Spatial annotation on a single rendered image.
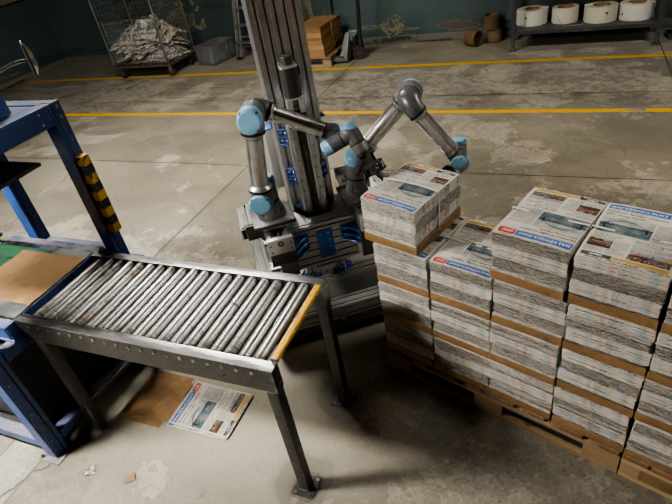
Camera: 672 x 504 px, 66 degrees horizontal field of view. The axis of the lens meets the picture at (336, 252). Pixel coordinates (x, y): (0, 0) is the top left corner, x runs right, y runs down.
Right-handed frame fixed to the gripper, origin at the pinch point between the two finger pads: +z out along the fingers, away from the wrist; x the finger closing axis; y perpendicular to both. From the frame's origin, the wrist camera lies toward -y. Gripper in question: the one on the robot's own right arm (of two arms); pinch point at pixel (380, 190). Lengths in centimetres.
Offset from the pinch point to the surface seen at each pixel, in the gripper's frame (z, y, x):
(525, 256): 38, 67, -18
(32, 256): -60, -145, -111
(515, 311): 62, 51, -18
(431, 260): 32.4, 24.1, -18.0
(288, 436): 59, -14, -99
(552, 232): 35, 76, -10
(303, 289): 15, -12, -58
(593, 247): 42, 88, -13
